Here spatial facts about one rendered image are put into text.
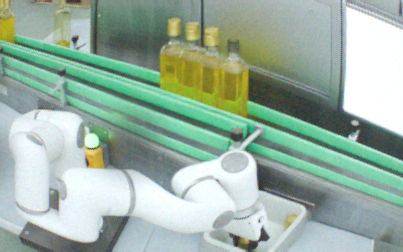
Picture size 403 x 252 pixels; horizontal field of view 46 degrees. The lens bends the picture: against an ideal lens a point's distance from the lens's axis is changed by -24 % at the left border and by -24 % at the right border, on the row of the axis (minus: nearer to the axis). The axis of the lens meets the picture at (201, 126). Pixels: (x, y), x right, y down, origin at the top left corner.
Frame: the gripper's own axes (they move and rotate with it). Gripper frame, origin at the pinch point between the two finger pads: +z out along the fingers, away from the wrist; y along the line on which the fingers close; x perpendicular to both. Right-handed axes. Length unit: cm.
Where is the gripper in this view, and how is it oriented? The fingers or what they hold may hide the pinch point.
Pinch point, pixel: (245, 241)
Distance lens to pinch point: 133.6
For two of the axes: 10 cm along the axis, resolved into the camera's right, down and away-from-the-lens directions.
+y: -8.2, -3.0, 4.9
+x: -5.5, 6.4, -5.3
